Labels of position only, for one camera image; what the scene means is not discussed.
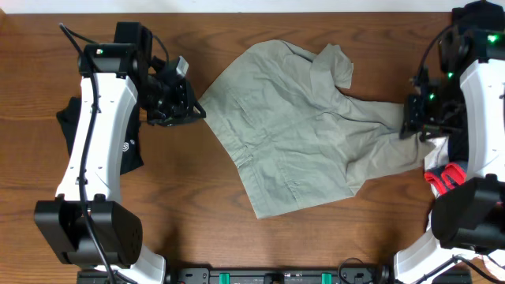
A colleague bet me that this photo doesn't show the black folded polo shirt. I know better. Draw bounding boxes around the black folded polo shirt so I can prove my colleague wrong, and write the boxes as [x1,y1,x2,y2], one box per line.
[56,97,144,178]

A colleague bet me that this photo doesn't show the white crumpled garment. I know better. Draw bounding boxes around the white crumpled garment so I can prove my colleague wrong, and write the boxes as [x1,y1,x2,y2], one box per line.
[425,137,504,281]

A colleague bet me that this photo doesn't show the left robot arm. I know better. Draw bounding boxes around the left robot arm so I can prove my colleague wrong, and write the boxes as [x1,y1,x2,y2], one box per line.
[34,22,206,284]

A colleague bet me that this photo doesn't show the black garment at right edge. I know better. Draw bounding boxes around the black garment at right edge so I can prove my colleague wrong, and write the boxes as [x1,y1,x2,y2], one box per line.
[448,1,504,163]

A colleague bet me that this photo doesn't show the grey garment with red trim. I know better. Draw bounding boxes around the grey garment with red trim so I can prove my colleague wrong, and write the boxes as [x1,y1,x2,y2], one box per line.
[424,161,467,198]

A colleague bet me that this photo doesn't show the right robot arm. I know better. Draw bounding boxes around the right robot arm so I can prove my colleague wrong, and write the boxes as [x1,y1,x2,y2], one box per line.
[393,24,504,283]

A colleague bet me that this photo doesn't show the khaki green shorts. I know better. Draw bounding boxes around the khaki green shorts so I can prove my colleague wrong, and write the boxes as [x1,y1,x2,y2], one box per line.
[200,40,434,219]

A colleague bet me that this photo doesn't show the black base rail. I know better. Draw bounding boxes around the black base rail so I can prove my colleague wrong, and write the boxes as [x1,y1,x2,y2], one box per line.
[77,264,473,284]

